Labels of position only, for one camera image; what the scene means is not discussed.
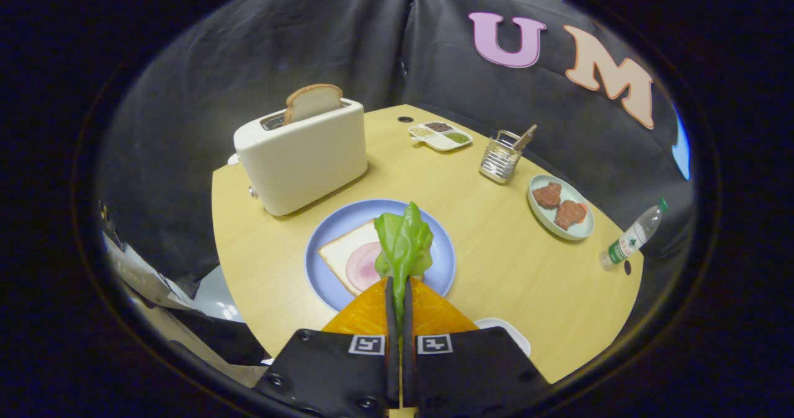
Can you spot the brown meat patty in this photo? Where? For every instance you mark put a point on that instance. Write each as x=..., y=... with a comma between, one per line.
x=569, y=214
x=547, y=195

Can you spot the white toaster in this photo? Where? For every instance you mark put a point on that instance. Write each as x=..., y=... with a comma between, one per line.
x=304, y=157

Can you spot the white square plate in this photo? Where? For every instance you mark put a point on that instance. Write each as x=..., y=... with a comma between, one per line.
x=512, y=334

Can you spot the wooden utensil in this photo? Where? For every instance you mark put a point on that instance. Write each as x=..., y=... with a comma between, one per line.
x=526, y=136

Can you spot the pale green plate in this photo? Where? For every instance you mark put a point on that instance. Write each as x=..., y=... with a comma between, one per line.
x=580, y=231

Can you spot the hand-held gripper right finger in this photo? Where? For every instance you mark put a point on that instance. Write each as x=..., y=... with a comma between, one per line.
x=471, y=374

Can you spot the pink ham slice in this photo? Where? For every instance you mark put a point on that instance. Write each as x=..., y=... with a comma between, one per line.
x=363, y=269

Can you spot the blue round plate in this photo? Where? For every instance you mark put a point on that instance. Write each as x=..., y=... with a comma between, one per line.
x=347, y=216

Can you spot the pale round chair seat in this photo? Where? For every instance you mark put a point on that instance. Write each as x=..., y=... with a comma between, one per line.
x=214, y=294

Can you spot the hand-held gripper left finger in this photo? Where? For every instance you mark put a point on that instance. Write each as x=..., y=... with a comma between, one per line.
x=335, y=374

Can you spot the clear water bottle green cap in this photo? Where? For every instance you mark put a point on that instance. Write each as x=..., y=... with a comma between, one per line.
x=629, y=239

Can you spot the white toast slice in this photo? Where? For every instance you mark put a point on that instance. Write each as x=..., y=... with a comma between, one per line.
x=344, y=250

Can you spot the grey folded sheet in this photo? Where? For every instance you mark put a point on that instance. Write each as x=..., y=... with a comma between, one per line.
x=142, y=275

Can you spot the green lettuce leaf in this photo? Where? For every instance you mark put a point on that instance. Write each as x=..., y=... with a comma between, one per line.
x=403, y=244

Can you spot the brown-crust bread slice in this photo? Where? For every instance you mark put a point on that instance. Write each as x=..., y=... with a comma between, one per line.
x=313, y=102

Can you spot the white divided bean dish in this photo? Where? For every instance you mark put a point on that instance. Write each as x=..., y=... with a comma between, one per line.
x=441, y=142

